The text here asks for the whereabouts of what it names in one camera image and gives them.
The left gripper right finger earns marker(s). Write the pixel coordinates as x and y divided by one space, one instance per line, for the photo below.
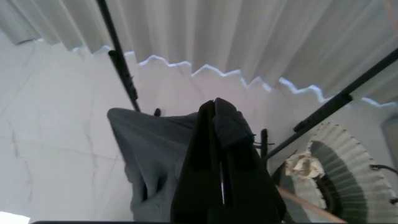
252 186

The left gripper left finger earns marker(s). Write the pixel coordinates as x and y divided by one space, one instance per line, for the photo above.
196 186

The dark grey t-shirt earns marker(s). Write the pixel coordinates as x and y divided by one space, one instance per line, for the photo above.
152 149

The pink clothes hanger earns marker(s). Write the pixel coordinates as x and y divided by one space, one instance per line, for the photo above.
308 203

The white laundry basket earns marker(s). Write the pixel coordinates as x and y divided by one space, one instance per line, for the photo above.
354 174

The black clothes rack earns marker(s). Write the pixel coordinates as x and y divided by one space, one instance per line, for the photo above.
326 110

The cream printed garment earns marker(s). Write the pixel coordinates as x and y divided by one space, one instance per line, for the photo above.
303 165

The white curtain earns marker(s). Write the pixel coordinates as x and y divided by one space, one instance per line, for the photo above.
217 31

